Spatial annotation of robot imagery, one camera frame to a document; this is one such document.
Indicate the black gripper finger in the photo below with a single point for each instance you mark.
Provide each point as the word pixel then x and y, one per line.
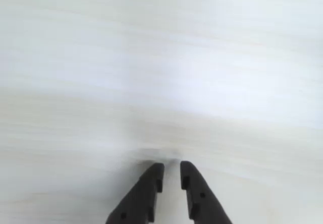
pixel 141 198
pixel 199 196

